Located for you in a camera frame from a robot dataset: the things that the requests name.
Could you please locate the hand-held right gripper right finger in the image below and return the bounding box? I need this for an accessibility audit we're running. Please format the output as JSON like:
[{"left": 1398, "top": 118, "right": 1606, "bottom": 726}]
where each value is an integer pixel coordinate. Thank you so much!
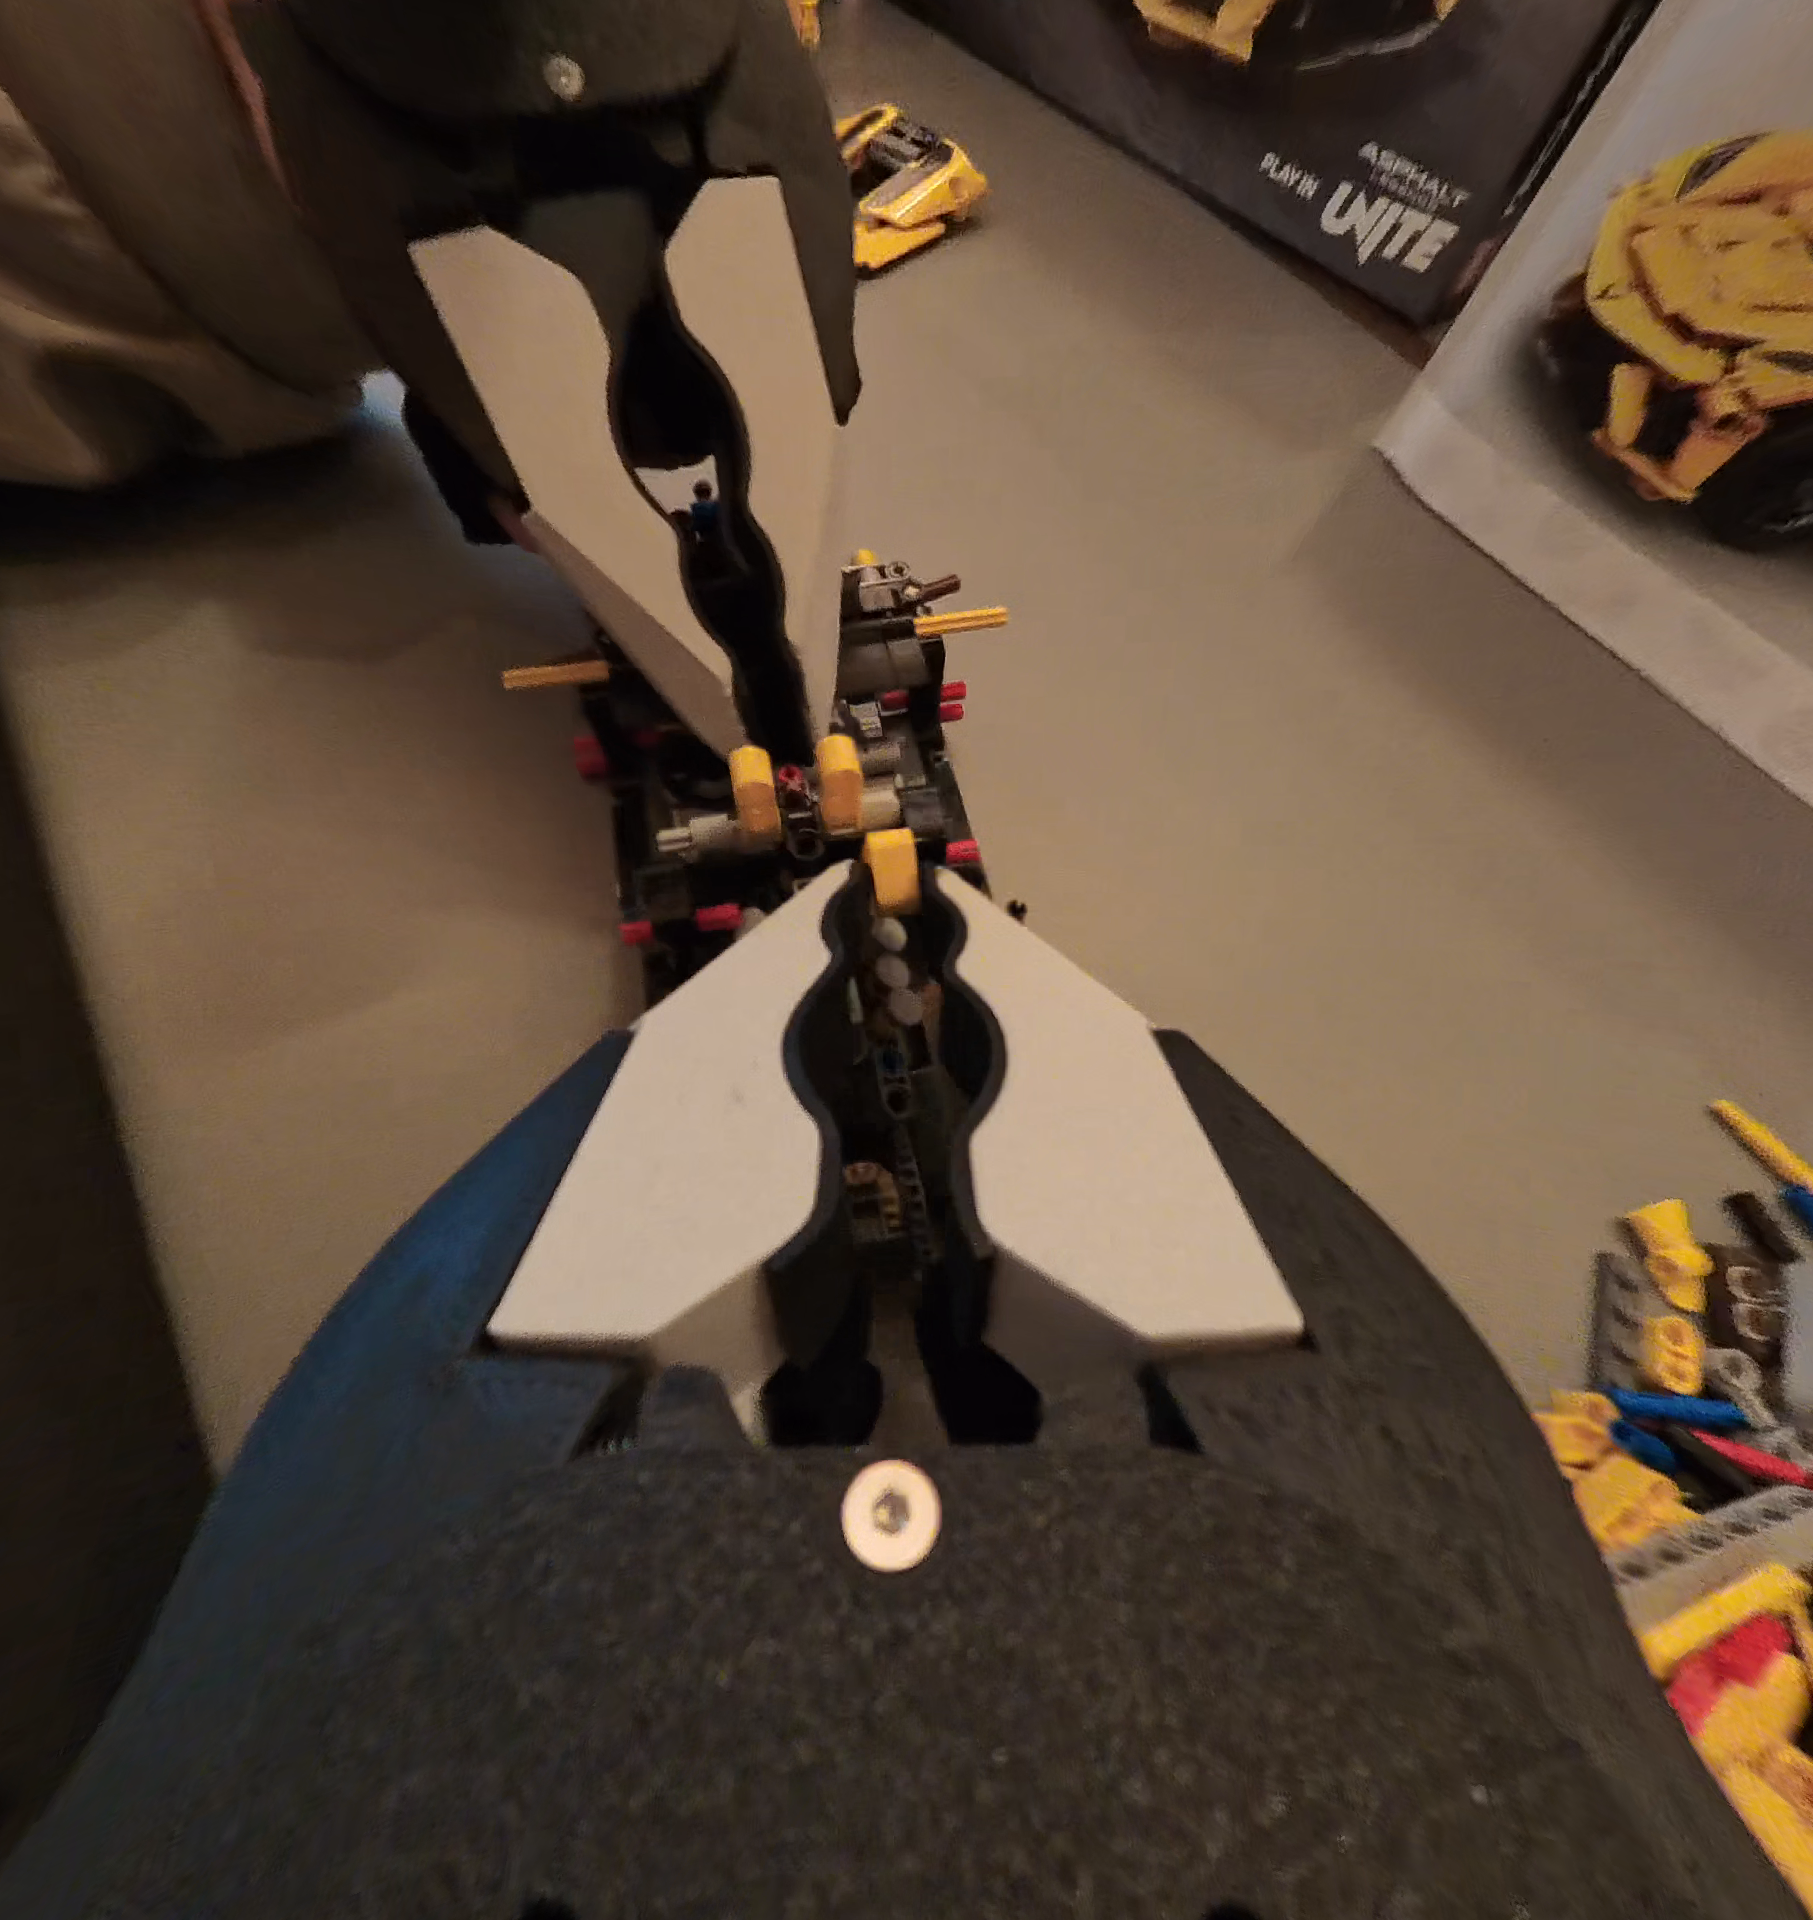
[{"left": 920, "top": 867, "right": 1308, "bottom": 1447}]

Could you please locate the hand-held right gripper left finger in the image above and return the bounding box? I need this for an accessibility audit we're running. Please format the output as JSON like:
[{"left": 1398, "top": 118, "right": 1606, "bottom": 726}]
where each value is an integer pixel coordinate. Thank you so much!
[{"left": 486, "top": 864, "right": 886, "bottom": 1447}]

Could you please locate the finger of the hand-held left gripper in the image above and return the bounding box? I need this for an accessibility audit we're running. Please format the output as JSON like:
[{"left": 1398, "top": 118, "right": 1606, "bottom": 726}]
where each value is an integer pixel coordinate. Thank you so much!
[
  {"left": 407, "top": 222, "right": 818, "bottom": 758},
  {"left": 662, "top": 170, "right": 851, "bottom": 729}
]

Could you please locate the black toy car chassis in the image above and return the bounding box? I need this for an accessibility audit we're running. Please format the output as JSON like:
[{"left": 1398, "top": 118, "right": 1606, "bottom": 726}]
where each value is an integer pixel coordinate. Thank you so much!
[{"left": 501, "top": 548, "right": 1032, "bottom": 1353}]

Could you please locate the pile of toy building pieces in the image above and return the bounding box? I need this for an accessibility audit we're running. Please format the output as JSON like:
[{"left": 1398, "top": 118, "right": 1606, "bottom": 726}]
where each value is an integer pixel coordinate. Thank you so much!
[{"left": 1533, "top": 1099, "right": 1813, "bottom": 1920}]

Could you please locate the person's left forearm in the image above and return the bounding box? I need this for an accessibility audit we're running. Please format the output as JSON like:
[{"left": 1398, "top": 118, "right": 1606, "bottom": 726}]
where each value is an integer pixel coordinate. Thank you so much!
[{"left": 0, "top": 0, "right": 399, "bottom": 490}]

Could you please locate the grey desk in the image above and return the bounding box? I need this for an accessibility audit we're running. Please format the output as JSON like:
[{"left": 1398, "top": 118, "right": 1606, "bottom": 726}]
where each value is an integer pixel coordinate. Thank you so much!
[{"left": 0, "top": 0, "right": 1813, "bottom": 1920}]

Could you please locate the yellow toy car side panel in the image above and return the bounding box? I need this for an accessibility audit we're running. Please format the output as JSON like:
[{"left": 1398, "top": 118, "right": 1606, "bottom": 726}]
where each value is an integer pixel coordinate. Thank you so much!
[{"left": 831, "top": 102, "right": 992, "bottom": 277}]

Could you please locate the dark toy set box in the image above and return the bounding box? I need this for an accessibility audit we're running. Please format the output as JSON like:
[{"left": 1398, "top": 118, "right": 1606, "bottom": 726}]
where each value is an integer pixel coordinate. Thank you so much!
[{"left": 907, "top": 0, "right": 1659, "bottom": 328}]

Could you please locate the instruction booklet yellow car cover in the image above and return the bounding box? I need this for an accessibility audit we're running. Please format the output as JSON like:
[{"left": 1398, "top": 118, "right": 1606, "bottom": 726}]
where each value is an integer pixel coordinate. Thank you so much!
[{"left": 1375, "top": 0, "right": 1813, "bottom": 852}]

